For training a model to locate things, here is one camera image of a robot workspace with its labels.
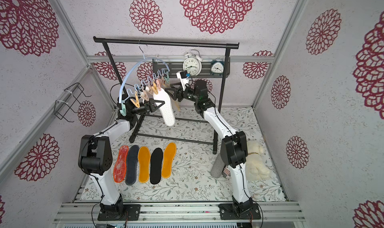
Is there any black wire wall basket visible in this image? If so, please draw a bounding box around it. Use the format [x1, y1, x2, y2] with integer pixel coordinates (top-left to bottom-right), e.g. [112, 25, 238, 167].
[53, 82, 91, 123]

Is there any black metal clothes rack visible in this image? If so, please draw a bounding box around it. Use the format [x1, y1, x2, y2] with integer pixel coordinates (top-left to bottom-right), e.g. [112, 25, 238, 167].
[92, 36, 240, 155]

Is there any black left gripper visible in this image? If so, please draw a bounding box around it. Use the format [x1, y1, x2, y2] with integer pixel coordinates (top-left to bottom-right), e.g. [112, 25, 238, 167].
[130, 98, 165, 116]

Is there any light blue clip hanger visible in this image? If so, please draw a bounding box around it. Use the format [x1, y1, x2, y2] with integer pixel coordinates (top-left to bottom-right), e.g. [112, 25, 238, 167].
[118, 55, 170, 117]

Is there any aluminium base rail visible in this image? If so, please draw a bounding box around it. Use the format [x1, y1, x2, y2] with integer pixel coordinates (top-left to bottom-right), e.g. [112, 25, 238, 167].
[53, 202, 306, 225]

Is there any yellow-edged grey felt insole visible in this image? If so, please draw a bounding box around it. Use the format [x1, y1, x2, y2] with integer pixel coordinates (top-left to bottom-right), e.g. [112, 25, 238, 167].
[161, 143, 177, 179]

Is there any small green alarm clock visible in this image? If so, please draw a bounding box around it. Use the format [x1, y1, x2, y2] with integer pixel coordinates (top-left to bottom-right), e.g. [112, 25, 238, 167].
[210, 60, 225, 76]

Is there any red translucent gel insole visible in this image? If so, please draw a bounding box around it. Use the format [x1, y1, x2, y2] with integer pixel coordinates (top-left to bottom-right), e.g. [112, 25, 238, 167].
[113, 146, 129, 183]

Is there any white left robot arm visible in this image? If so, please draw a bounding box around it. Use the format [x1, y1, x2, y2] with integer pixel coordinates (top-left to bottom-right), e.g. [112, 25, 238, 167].
[78, 98, 166, 221]

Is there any dark grey felt insole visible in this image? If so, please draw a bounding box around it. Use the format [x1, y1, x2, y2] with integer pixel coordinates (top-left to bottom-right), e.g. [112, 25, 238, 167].
[125, 145, 140, 186]

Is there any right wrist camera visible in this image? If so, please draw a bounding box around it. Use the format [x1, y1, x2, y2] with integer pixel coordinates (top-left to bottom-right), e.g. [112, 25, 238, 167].
[176, 70, 191, 91]

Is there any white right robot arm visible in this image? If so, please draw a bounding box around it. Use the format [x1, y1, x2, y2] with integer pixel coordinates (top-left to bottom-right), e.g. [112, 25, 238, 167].
[165, 79, 254, 218]

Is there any white dotted foam insole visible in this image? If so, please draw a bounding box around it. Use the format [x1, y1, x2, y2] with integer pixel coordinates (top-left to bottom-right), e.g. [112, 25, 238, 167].
[150, 148, 164, 185]

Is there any white twin-bell alarm clock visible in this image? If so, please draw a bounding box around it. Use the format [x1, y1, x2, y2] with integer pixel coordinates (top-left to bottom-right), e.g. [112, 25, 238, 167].
[183, 49, 203, 76]

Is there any grey felt roll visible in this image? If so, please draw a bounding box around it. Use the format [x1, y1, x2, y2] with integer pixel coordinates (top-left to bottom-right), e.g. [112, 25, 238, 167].
[210, 155, 226, 179]

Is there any orange yellow insole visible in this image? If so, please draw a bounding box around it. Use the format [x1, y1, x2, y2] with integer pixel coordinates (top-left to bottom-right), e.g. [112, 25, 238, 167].
[138, 147, 151, 183]

